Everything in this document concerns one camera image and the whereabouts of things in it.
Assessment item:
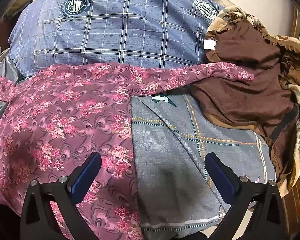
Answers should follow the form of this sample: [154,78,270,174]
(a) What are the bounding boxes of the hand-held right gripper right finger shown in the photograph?
[204,152,287,240]

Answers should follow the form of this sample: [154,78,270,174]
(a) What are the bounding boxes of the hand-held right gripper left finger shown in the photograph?
[19,151,103,240]

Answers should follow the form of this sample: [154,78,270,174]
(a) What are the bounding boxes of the pink floral garment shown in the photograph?
[0,63,255,240]

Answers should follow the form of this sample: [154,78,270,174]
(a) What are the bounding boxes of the grey plaid bed sheet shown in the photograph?
[0,55,277,240]

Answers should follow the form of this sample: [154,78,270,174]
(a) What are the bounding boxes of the brown leopard print cloth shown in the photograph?
[190,6,300,197]

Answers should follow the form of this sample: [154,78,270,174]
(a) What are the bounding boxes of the blue plaid quilt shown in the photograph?
[9,0,227,79]

